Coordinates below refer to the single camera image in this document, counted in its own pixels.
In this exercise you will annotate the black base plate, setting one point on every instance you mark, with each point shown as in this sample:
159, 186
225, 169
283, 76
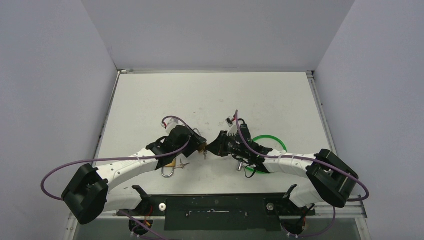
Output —
221, 212

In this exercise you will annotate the green cable lock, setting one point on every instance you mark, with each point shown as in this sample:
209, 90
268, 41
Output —
241, 165

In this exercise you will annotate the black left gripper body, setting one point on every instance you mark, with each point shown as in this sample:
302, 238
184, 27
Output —
194, 143

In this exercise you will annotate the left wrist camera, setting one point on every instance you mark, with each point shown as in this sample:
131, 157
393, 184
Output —
170, 125

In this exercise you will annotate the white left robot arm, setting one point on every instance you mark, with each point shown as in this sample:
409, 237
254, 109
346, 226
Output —
94, 190

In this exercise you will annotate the padlock keys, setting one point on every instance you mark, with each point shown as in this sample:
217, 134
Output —
205, 154

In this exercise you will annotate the short brass padlock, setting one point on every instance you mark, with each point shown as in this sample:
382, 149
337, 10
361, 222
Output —
168, 170

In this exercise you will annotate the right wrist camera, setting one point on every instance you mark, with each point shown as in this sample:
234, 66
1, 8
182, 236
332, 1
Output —
233, 130

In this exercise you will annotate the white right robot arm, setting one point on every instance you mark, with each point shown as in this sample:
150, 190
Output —
331, 179

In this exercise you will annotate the small silver key bunch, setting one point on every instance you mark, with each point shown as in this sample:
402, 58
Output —
181, 164

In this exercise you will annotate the long shackle brass padlock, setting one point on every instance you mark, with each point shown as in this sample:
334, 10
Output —
202, 141

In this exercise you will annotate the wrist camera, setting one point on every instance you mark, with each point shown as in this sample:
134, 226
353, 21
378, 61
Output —
233, 130
170, 125

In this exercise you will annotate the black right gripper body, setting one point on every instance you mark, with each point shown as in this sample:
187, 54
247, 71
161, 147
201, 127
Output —
224, 144

